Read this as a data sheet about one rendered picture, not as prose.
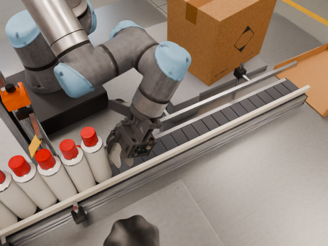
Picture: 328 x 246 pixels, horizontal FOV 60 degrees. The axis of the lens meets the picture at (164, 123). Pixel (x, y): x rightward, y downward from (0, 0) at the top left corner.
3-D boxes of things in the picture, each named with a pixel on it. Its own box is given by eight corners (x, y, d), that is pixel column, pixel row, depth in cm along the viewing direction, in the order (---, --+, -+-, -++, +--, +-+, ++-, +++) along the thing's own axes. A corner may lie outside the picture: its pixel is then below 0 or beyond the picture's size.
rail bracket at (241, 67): (239, 110, 101) (250, 75, 88) (227, 97, 105) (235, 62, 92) (246, 107, 102) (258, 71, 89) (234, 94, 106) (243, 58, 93)
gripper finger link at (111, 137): (103, 154, 71) (115, 129, 66) (101, 150, 72) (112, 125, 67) (119, 153, 74) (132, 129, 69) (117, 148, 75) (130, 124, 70)
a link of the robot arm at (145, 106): (133, 81, 62) (161, 84, 67) (125, 97, 64) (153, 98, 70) (148, 104, 58) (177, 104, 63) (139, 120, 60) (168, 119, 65)
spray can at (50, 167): (57, 206, 74) (28, 167, 58) (58, 188, 77) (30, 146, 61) (78, 202, 74) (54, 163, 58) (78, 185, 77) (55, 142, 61)
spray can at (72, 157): (86, 199, 75) (65, 159, 59) (73, 188, 77) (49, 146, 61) (100, 184, 77) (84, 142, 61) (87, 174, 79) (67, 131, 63)
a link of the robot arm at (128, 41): (91, 31, 59) (121, 62, 55) (134, 11, 63) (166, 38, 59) (97, 58, 66) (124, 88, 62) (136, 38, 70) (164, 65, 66)
